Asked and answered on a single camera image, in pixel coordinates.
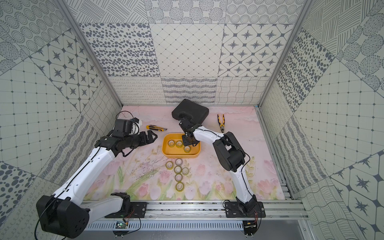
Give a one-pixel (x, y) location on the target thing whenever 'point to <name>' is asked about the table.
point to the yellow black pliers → (222, 125)
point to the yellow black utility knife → (156, 128)
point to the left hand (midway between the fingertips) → (149, 135)
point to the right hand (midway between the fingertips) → (190, 142)
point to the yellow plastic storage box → (175, 152)
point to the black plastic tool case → (188, 108)
